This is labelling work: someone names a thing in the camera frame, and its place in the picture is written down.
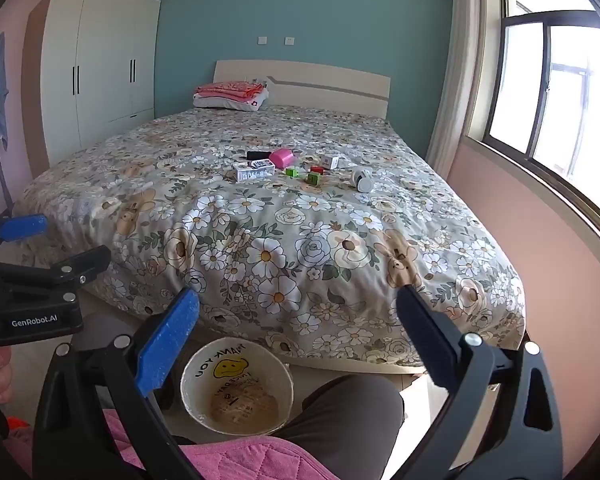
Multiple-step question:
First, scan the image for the white pillow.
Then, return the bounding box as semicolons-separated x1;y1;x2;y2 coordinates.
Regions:
193;91;271;111

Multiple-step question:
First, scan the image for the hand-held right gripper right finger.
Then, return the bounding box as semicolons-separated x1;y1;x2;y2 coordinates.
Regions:
380;284;563;480

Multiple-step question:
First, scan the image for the beige bed headboard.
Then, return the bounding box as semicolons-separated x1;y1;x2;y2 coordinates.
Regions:
214;60;392;118

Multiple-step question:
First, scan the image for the person's grey trouser leg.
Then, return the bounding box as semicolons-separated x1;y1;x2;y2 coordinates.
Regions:
275;374;406;461

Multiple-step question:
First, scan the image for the white cylinder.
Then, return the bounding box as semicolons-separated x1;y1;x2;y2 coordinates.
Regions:
351;167;374;194

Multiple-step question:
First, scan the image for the floral bed cover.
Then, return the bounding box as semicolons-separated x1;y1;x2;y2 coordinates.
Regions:
12;105;526;367

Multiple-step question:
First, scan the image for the white wardrobe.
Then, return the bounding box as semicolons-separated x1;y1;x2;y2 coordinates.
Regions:
27;0;162;168

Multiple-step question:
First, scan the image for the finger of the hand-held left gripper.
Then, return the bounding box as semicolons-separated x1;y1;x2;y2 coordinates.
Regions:
0;214;49;251
0;245;112;293

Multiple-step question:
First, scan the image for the white curtain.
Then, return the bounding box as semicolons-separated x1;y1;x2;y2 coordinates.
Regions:
425;0;487;177

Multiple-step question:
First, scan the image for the folded red blanket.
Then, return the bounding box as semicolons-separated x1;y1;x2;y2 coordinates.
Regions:
195;81;267;101

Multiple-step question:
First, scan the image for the white paper bowl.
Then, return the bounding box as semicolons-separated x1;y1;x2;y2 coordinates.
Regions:
180;338;295;436

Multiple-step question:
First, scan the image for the dark framed window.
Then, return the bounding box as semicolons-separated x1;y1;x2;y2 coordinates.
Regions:
462;0;600;257

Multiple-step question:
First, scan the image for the pink quilted cloth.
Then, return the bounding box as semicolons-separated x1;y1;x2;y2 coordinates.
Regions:
102;407;348;480

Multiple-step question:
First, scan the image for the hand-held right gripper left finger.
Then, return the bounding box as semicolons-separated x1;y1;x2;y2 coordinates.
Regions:
32;287;203;480

